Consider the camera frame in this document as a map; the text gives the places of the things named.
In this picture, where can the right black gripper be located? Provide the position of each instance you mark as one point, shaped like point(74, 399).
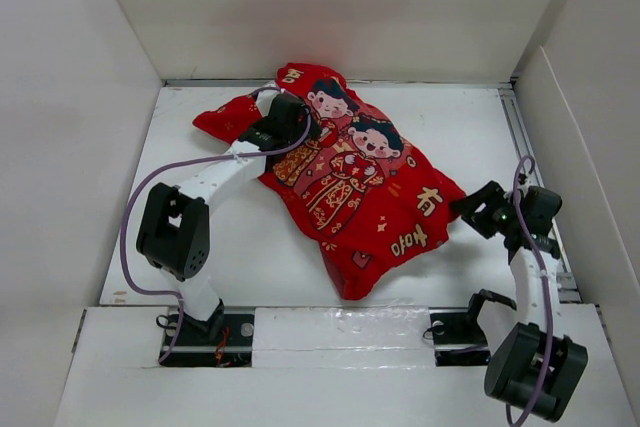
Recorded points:
point(491, 194)

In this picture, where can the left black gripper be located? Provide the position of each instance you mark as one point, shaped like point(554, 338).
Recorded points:
point(302, 126)

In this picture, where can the red cartoon print pillowcase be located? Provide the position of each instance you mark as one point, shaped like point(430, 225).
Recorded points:
point(369, 197)

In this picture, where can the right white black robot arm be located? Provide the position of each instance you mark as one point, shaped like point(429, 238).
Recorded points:
point(534, 365)

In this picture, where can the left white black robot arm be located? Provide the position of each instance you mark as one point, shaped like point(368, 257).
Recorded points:
point(174, 233)

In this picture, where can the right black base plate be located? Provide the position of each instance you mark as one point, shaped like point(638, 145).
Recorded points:
point(456, 341)

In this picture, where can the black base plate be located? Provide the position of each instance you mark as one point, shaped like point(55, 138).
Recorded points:
point(228, 345)
point(456, 341)

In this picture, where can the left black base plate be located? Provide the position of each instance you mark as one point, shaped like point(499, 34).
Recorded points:
point(228, 345)

